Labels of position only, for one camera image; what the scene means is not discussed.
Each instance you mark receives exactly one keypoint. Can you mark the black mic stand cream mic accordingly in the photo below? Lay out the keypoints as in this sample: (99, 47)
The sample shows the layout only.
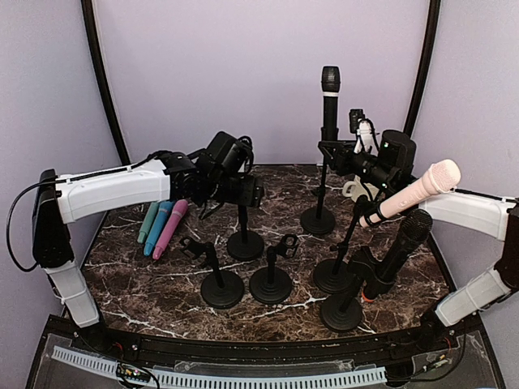
(331, 275)

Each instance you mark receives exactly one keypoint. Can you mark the left black frame post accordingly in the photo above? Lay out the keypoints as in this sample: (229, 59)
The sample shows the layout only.
(98, 65)

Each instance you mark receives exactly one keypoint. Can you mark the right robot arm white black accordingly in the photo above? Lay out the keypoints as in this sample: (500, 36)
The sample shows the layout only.
(389, 171)

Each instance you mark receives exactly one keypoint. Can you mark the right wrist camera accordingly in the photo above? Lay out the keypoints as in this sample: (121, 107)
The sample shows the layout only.
(362, 128)

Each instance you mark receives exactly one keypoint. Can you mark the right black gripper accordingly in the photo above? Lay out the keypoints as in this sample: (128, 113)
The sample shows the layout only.
(343, 152)

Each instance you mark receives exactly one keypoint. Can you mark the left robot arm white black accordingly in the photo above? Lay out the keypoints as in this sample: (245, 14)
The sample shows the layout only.
(220, 172)

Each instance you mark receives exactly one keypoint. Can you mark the white slotted cable duct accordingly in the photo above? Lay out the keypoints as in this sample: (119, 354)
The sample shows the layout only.
(195, 375)

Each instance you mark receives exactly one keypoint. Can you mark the black microphone orange base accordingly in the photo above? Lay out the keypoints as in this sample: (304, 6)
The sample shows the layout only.
(413, 231)

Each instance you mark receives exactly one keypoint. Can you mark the black frame post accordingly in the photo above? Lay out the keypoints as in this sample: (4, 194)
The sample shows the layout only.
(433, 16)
(98, 65)

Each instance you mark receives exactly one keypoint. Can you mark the black front table rail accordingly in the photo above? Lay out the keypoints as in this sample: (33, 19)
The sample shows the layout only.
(391, 347)

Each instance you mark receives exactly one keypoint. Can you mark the blue microphone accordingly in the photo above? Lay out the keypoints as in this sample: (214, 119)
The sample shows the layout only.
(161, 217)

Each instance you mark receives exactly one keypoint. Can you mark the mint green microphone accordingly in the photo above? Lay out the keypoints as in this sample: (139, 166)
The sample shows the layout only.
(147, 222)

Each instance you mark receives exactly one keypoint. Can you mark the right black frame post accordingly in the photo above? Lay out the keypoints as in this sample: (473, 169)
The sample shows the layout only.
(433, 16)

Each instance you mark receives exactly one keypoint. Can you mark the beige mug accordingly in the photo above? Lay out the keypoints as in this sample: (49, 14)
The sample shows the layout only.
(353, 189)

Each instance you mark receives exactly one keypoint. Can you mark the black mic stand blue mic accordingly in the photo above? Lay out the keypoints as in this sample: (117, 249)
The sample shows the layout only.
(244, 245)

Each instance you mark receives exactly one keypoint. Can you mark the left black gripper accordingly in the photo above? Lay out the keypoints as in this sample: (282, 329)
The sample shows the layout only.
(251, 194)

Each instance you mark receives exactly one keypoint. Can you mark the cream pink microphone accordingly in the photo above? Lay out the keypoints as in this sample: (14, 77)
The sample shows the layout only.
(440, 178)

